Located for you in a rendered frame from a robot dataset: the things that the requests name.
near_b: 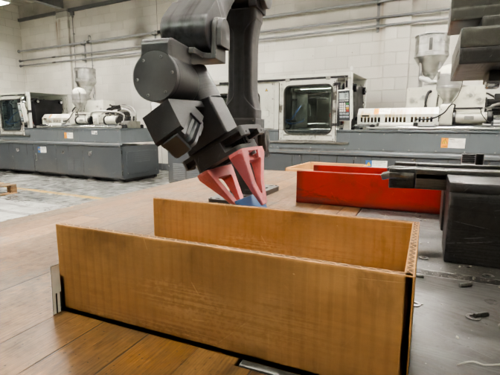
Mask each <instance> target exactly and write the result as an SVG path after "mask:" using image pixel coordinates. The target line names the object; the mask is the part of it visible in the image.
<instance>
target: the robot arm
mask: <svg viewBox="0 0 500 375"><path fill-rule="evenodd" d="M271 6H272V0H178V1H177V2H172V4H171V5H170V6H169V7H168V9H167V11H166V12H165V14H164V15H163V16H162V18H161V24H160V35H161V38H160V39H143V40H142V41H141V57H140V58H139V59H138V61H137V63H136V64H135V67H134V70H133V76H132V78H133V83H134V87H135V90H136V91H137V93H138V94H139V95H140V96H141V97H142V98H143V99H145V100H148V101H151V102H154V103H160V105H159V106H157V107H156V108H154V110H153V111H151V112H150V113H148V114H147V115H145V116H144V117H143V118H142V119H143V121H144V123H145V125H146V127H147V129H148V131H149V133H150V135H151V137H152V139H153V141H154V143H155V145H156V146H157V147H159V146H160V145H161V146H162V147H163V148H164V149H166V150H167V151H168V152H169V153H170V154H171V155H172V156H173V157H174V158H179V157H181V156H183V155H184V154H185V153H187V154H188V155H189V156H190V157H189V158H187V159H186V160H184V161H183V162H182V163H183V165H184V166H185V169H186V171H189V170H194V169H196V167H197V169H198V171H199V173H201V174H199V175H198V176H197V177H198V179H199V181H200V182H202V183H203V184H204V185H206V186H208V187H209V188H210V189H211V190H213V191H214V192H216V193H218V195H216V196H212V197H209V198H208V202H215V203H223V204H232V205H236V204H235V201H237V200H238V199H242V198H244V197H247V196H250V195H252V194H253V195H254V196H255V198H256V199H257V200H258V202H259V203H260V204H261V205H265V204H266V203H267V198H266V196H268V195H269V194H271V193H274V192H276V191H279V185H265V184H264V158H267V157H269V144H270V138H269V131H268V129H264V121H265V119H261V109H260V103H259V98H258V90H257V65H258V42H259V36H260V29H261V26H262V24H263V16H266V10H267V9H270V8H271ZM225 51H228V95H227V101H226V104H225V101H224V100H223V98H222V97H221V95H220V93H219V91H218V89H217V87H216V85H215V84H214V82H213V80H212V78H211V76H210V74H209V72H208V70H207V68H206V66H205V65H219V64H225ZM219 179H221V180H223V181H224V182H225V183H226V184H227V186H228V188H229V191H228V189H227V188H226V187H225V186H224V185H223V183H222V182H221V181H220V180H219Z"/></svg>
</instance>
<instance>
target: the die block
mask: <svg viewBox="0 0 500 375"><path fill-rule="evenodd" d="M439 220H440V229H441V231H443V238H442V249H443V260H444V261H445V262H450V263H461V264H467V265H474V266H484V267H490V268H497V269H500V195H489V194H477V193H453V192H449V189H448V186H447V184H446V190H442V191H441V200H440V218H439Z"/></svg>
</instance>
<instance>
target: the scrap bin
mask: <svg viewBox="0 0 500 375"><path fill-rule="evenodd" d="M385 171H387V167H357V166H339V165H322V164H314V165H313V171H308V170H297V182H296V202H301V203H310V204H320V205H336V206H345V207H355V208H371V209H380V210H390V211H406V212H415V213H425V214H440V200H441V190H426V189H415V188H414V189H413V188H390V187H388V179H385V180H382V177H381V174H382V173H383V172H385Z"/></svg>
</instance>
